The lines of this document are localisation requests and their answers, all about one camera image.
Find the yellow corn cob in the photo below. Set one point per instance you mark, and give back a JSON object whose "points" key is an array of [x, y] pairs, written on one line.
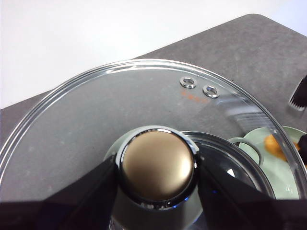
{"points": [[273, 146]]}

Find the pale green electric steamer pot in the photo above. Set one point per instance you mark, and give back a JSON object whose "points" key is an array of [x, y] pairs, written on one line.
{"points": [[216, 153]]}

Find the glass lid with gold knob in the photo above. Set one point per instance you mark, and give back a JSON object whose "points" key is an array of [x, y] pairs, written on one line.
{"points": [[84, 124]]}

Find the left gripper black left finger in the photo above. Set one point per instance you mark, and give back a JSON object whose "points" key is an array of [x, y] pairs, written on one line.
{"points": [[72, 210]]}

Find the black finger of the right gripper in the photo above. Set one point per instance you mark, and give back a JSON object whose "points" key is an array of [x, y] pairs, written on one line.
{"points": [[304, 151], [299, 93]]}

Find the pale green round plate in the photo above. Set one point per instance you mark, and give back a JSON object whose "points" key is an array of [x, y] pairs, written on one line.
{"points": [[275, 172]]}

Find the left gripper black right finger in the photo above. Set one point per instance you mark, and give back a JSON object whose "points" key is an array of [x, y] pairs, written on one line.
{"points": [[239, 210]]}

